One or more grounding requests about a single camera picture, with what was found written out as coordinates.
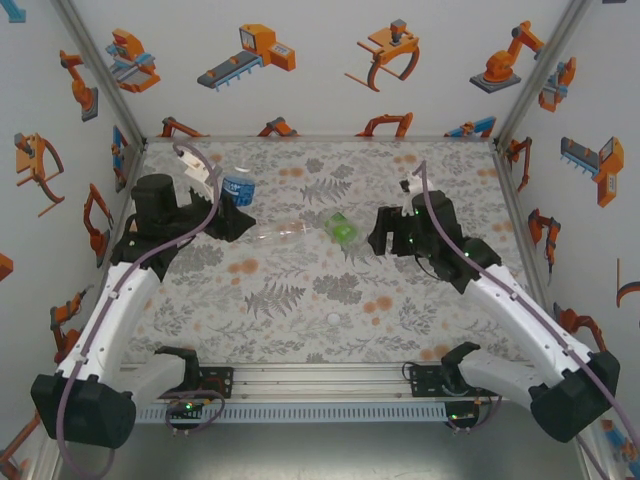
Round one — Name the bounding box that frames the clear bottle with blue label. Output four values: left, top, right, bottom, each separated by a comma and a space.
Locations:
202, 159, 257, 207

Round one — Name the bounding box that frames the clear bottle with green label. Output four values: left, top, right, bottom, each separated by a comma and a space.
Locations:
323, 210, 374, 264

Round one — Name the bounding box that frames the clear bottle without label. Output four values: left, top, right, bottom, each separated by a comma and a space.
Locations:
247, 217, 329, 251

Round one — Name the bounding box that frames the aluminium frame bar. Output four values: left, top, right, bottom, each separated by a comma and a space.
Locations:
144, 133, 496, 145
492, 148, 554, 314
92, 142, 150, 306

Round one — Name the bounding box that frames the aluminium frame post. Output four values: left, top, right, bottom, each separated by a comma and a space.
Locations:
572, 429, 619, 480
27, 434, 67, 480
52, 0, 150, 151
492, 0, 594, 151

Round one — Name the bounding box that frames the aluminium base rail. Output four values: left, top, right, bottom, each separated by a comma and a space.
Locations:
119, 362, 506, 401

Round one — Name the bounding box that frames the slotted grey cable duct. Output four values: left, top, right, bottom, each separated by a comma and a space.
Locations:
134, 403, 449, 424

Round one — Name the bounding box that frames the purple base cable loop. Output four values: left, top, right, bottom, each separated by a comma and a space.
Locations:
164, 389, 226, 439
446, 392, 503, 434

